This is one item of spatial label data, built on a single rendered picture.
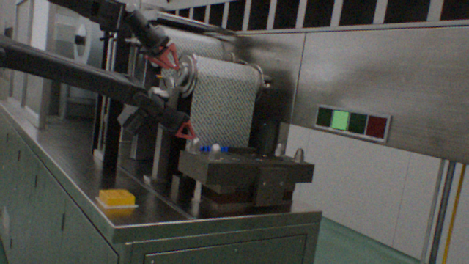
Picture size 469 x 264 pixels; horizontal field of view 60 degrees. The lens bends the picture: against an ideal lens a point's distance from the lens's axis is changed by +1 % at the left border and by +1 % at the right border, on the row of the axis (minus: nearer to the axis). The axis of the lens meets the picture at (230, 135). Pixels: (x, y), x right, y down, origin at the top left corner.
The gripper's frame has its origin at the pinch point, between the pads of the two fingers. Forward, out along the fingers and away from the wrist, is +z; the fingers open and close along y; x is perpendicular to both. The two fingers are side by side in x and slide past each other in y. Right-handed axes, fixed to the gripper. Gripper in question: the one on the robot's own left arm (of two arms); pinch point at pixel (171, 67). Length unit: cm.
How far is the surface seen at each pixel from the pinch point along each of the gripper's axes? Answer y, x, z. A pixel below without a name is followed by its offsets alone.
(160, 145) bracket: -0.7, -19.1, 15.8
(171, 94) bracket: 0.1, -5.9, 6.0
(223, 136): 7.5, -3.8, 25.7
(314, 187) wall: -172, 101, 269
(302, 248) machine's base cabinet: 33, -15, 58
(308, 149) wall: -190, 130, 246
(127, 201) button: 20.4, -38.6, 9.1
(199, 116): 7.5, -5.8, 14.8
